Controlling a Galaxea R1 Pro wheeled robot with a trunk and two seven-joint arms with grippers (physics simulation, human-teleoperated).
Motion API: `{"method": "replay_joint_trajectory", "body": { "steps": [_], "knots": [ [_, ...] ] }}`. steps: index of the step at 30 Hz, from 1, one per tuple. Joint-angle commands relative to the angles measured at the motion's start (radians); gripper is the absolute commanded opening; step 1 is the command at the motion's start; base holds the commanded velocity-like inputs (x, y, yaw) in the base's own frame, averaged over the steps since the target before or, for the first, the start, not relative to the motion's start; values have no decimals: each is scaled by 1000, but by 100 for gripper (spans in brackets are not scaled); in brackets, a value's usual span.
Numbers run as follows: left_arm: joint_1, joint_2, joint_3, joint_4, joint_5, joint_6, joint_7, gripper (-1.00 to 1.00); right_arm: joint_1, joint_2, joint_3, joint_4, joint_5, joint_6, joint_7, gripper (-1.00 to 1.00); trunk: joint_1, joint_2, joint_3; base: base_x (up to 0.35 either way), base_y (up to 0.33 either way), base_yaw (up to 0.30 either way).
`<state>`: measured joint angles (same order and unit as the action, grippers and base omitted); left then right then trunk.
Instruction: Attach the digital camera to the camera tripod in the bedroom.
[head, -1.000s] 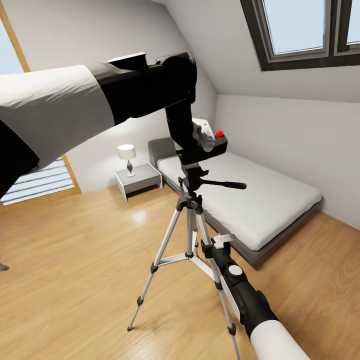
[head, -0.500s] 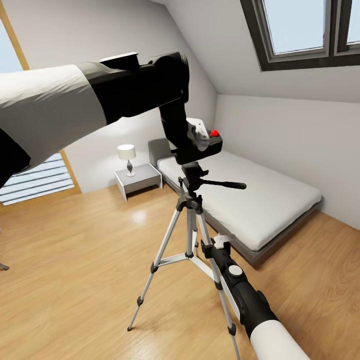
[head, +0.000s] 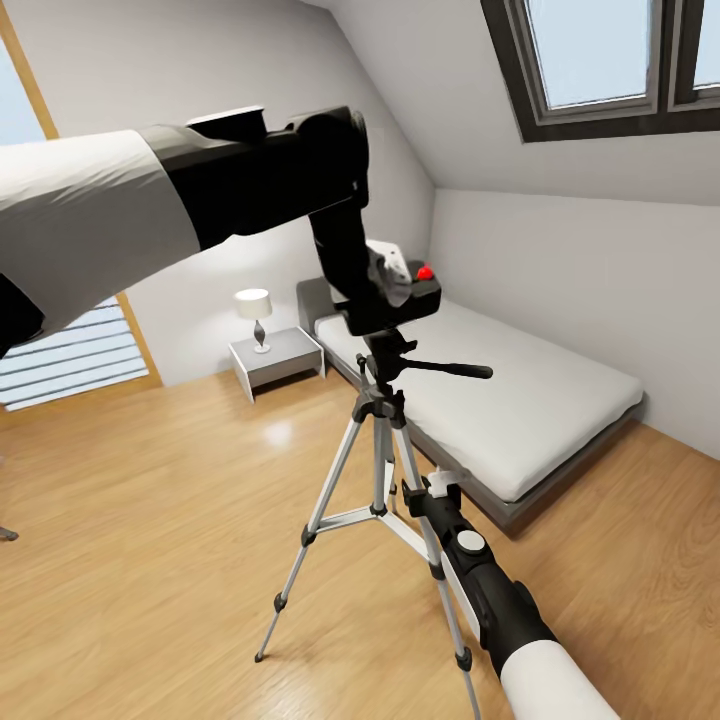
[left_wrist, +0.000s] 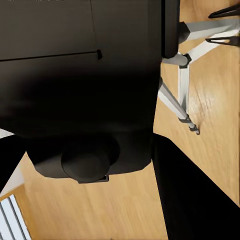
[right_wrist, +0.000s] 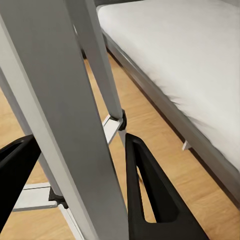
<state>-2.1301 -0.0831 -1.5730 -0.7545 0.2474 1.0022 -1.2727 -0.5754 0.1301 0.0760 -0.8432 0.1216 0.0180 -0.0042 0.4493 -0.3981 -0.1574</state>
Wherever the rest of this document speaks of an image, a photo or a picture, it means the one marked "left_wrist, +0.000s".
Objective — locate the camera tripod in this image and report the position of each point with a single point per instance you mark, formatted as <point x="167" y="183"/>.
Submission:
<point x="188" y="32"/>

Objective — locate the digital camera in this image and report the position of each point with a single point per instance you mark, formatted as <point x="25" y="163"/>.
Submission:
<point x="79" y="81"/>

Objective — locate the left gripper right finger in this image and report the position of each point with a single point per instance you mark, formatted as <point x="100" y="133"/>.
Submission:
<point x="194" y="207"/>

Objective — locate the fixed window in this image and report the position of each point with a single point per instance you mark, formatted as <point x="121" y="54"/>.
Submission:
<point x="16" y="218"/>

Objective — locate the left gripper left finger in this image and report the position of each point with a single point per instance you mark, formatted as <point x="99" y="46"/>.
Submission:
<point x="12" y="150"/>

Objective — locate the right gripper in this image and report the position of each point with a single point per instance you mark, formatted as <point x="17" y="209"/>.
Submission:
<point x="226" y="12"/>

